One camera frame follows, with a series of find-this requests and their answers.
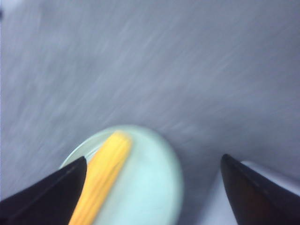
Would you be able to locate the light green plate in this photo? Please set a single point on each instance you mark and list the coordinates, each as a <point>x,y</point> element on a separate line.
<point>149,190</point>

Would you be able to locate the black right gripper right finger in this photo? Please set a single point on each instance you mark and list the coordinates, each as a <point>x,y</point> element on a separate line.
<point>256,200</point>

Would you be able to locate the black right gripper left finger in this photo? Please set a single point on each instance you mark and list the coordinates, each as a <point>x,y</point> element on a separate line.
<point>51,201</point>

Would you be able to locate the yellow corn cob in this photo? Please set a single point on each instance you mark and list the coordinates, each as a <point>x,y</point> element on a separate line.
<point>102,172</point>

